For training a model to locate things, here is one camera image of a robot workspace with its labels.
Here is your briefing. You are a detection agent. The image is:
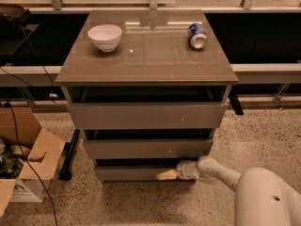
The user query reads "white ceramic bowl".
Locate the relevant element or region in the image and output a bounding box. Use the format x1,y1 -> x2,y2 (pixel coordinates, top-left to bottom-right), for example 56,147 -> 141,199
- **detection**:
87,24 -> 122,52

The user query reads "black table leg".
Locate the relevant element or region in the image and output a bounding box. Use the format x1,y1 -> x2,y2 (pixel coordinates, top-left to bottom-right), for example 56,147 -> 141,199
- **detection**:
229,88 -> 244,115
58,129 -> 80,181

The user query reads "open cardboard box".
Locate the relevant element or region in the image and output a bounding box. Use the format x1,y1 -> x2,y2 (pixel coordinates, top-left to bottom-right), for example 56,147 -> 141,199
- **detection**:
0,107 -> 65,216

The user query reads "black table leg right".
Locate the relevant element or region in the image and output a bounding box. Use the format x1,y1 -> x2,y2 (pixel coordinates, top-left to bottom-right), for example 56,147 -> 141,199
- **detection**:
229,88 -> 244,115

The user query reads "white cup in box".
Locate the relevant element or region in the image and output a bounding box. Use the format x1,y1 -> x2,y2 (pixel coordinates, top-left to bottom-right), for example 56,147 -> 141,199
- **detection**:
9,144 -> 30,159

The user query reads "blue soda can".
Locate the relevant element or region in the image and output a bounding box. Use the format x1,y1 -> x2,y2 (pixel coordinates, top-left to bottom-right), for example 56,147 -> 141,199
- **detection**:
188,23 -> 207,50

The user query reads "dark object on shelf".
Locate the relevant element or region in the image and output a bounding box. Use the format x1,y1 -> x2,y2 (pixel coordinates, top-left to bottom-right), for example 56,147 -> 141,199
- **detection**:
0,4 -> 31,28

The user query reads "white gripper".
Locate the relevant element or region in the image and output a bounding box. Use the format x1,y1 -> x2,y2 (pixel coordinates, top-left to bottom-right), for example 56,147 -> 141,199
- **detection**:
156,161 -> 200,181

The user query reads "grey drawer cabinet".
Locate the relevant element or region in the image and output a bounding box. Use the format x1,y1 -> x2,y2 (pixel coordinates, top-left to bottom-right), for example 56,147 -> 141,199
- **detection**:
55,9 -> 239,185

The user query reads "grey middle drawer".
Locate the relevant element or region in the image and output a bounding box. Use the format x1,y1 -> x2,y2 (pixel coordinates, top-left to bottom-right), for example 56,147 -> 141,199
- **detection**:
84,139 -> 213,159

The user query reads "black table leg left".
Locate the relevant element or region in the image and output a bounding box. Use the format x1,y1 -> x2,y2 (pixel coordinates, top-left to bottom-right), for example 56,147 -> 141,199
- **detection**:
58,129 -> 80,181

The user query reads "grey bottom drawer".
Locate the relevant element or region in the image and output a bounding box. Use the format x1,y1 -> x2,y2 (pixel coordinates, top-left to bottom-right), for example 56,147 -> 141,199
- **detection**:
94,164 -> 204,182

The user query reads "grey top drawer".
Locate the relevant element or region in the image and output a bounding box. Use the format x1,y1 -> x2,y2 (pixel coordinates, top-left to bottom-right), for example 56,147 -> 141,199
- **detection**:
68,103 -> 226,130

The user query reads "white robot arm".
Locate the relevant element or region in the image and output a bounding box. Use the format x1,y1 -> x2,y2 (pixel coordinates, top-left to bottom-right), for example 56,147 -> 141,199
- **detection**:
157,156 -> 301,226

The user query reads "grey drawer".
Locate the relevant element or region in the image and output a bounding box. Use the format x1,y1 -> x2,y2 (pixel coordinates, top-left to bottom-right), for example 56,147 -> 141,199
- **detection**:
84,139 -> 213,159
68,103 -> 226,130
94,164 -> 204,182

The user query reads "black cable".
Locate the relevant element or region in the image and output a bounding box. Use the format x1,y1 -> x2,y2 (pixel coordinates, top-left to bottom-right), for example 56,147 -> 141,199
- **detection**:
0,14 -> 58,226

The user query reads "green patterned cloth in box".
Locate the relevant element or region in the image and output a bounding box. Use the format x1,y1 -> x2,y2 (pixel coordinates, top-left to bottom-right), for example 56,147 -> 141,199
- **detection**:
0,138 -> 24,179

